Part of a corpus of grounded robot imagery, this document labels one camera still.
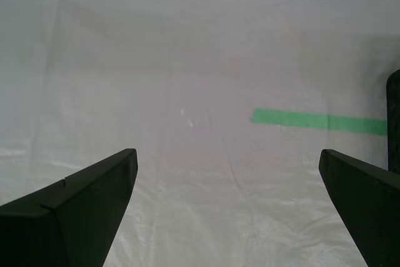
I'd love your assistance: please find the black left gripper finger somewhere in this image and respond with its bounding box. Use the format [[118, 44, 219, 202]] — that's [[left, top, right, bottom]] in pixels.
[[318, 149, 400, 267], [0, 148, 138, 267]]

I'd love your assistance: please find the black perforated plastic basket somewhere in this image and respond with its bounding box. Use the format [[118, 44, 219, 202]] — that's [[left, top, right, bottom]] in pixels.
[[386, 69, 400, 173]]

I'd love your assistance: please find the long green tape strip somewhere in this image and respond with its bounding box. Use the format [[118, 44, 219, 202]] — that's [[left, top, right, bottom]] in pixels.
[[251, 108, 389, 136]]

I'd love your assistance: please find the white table cover cloth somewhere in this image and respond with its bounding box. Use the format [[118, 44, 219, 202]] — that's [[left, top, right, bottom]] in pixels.
[[0, 0, 400, 267]]

